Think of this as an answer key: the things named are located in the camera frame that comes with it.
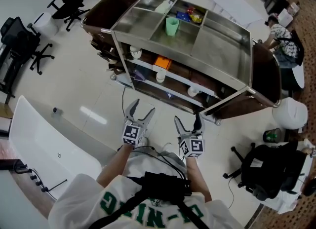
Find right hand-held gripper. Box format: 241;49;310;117
174;112;206;159

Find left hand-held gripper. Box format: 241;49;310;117
121;98;156;147

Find orange box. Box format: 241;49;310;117
153;55;172;72

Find stainless steel service cart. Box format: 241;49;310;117
80;0;282;126

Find person's right forearm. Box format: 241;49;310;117
184;156;212;203

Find person's left forearm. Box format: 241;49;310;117
96;144;135;188

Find grey trousers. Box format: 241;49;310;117
123;149;188;182

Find black chest harness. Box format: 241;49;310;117
88;171;210;229

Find green cup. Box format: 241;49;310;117
165;17;180;37

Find white bathtub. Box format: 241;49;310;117
8;95;102;200

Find white round stool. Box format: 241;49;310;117
272;97;309;130

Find white shirt with green print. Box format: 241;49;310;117
48;149;244;229

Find yellow snack packet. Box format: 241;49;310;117
189;13;203;24

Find blue packet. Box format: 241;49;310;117
175;10;191;23

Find white plastic bottle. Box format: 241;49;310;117
155;0;173;14

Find black bath faucet set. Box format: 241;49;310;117
13;160;68;193

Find white round table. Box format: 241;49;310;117
291;62;306;90

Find white rectangular table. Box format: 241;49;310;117
209;0;264;26

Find white cylindrical bin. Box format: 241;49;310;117
33;12;59;36

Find white cup with handle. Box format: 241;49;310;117
187;86;202;97

